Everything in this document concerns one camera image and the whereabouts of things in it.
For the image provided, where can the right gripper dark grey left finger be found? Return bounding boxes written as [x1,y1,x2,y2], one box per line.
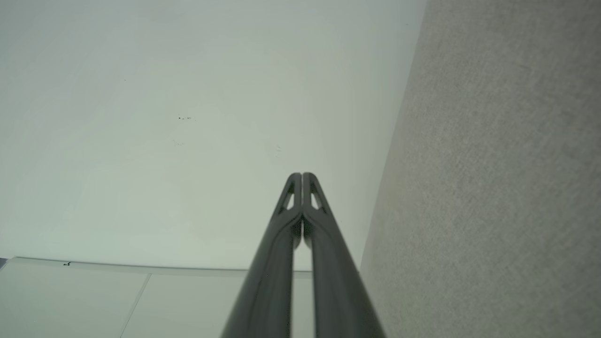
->
[221,172,303,338]

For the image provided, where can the grey fabric sofa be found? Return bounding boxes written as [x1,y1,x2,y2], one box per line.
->
[359,0,601,338]

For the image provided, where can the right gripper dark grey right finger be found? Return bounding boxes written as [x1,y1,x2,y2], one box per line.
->
[303,172,386,338]

